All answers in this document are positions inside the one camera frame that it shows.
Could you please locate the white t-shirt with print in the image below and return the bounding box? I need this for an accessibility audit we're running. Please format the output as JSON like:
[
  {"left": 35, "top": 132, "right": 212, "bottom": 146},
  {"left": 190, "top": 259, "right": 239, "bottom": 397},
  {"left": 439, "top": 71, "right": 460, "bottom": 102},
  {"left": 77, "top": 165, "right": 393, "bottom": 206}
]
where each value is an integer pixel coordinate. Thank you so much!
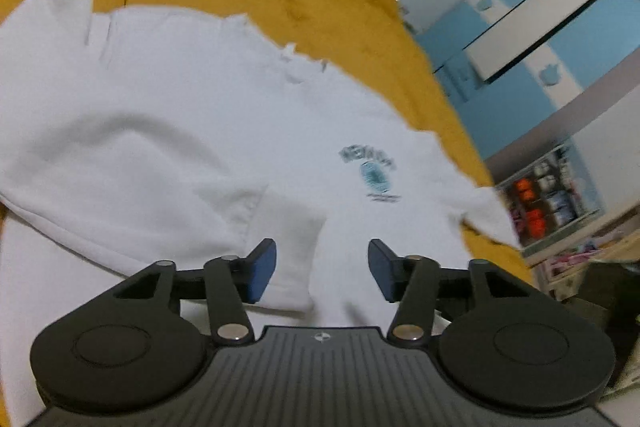
[{"left": 1, "top": 0, "right": 518, "bottom": 426}]

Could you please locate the shelf with toys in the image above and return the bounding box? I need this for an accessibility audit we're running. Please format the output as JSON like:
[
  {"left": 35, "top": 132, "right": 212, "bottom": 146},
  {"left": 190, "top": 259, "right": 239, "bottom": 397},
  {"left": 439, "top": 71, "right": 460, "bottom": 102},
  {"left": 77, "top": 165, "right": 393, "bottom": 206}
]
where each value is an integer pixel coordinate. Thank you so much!
[{"left": 497, "top": 140, "right": 602, "bottom": 258}]

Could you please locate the blue and white wardrobe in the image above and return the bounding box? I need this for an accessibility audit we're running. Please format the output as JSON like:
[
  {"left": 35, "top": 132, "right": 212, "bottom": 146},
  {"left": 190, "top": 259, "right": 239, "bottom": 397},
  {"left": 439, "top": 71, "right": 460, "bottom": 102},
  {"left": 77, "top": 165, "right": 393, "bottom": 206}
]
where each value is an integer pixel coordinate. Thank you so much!
[{"left": 416, "top": 0, "right": 639, "bottom": 159}]

